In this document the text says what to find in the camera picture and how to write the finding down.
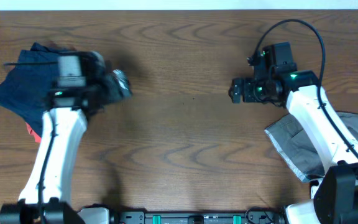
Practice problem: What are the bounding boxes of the grey shorts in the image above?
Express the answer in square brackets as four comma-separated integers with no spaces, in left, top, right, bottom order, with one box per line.
[264,111,358,200]

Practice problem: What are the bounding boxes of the navy blue shorts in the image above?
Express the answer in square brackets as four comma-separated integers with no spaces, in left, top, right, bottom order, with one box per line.
[0,42,111,138]

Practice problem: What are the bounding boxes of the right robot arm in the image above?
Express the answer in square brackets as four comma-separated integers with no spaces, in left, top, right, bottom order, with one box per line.
[229,70,358,223]

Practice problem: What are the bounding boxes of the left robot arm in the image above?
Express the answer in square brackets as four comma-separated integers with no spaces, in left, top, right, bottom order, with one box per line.
[0,67,132,223]

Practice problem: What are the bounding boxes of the folded red garment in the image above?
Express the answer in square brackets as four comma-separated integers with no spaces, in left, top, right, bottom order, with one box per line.
[26,123,42,143]

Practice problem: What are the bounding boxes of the black left camera cable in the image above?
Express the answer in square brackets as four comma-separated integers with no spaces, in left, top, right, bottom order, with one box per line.
[3,60,60,224]

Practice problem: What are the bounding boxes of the black camera cable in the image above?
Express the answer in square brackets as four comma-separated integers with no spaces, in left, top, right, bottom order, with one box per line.
[253,19,358,187]
[3,60,60,224]

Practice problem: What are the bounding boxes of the black right camera cable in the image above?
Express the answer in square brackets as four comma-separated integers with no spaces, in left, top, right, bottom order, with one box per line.
[253,19,358,187]

